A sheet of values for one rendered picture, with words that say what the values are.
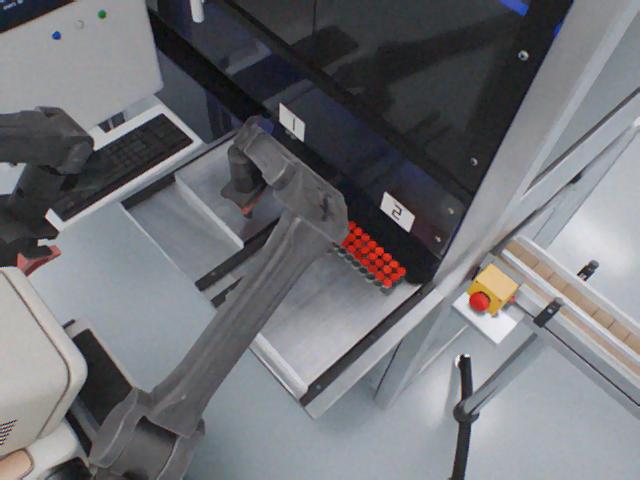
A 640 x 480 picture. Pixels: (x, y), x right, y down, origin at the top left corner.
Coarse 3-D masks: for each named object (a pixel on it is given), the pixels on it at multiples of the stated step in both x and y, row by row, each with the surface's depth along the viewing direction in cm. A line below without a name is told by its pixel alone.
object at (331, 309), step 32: (320, 256) 130; (320, 288) 125; (352, 288) 126; (416, 288) 123; (288, 320) 121; (320, 320) 121; (352, 320) 122; (384, 320) 121; (288, 352) 117; (320, 352) 117
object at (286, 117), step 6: (282, 108) 132; (282, 114) 134; (288, 114) 132; (282, 120) 135; (288, 120) 133; (300, 120) 129; (288, 126) 135; (300, 126) 131; (294, 132) 134; (300, 132) 132; (300, 138) 134
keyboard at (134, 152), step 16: (144, 128) 154; (160, 128) 154; (176, 128) 155; (112, 144) 150; (128, 144) 151; (144, 144) 151; (160, 144) 153; (176, 144) 152; (112, 160) 147; (128, 160) 148; (144, 160) 148; (160, 160) 150; (112, 176) 144; (128, 176) 146; (64, 192) 141; (80, 192) 141; (96, 192) 142; (64, 208) 138; (80, 208) 140
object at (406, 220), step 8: (384, 192) 120; (384, 200) 122; (392, 200) 120; (384, 208) 124; (392, 208) 121; (400, 208) 119; (392, 216) 123; (400, 216) 121; (408, 216) 118; (400, 224) 122; (408, 224) 120
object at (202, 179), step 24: (288, 144) 147; (192, 168) 139; (216, 168) 141; (312, 168) 144; (192, 192) 133; (216, 192) 137; (264, 192) 138; (216, 216) 130; (240, 216) 134; (264, 216) 135; (240, 240) 127
